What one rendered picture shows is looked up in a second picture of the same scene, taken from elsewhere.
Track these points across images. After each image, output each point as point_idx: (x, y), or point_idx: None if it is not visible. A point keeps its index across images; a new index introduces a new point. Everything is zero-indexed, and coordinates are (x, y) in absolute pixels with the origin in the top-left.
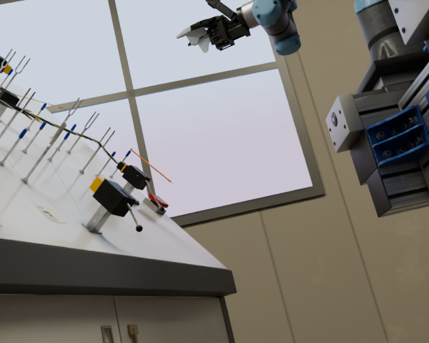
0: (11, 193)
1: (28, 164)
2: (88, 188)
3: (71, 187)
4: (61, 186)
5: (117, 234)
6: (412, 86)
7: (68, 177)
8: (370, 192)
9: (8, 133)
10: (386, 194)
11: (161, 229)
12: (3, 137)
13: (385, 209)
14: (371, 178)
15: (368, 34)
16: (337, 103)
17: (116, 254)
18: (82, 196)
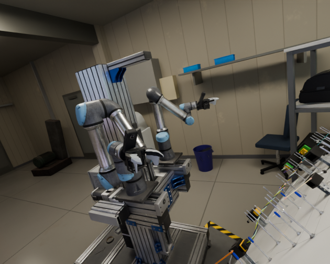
0: (285, 202)
1: (292, 209)
2: (271, 238)
3: (276, 227)
4: (279, 221)
5: (257, 237)
6: (159, 188)
7: (281, 228)
8: (164, 225)
9: (313, 200)
10: (170, 219)
11: None
12: (309, 198)
13: (169, 225)
14: (165, 218)
15: (140, 173)
16: (166, 194)
17: (258, 230)
18: (272, 230)
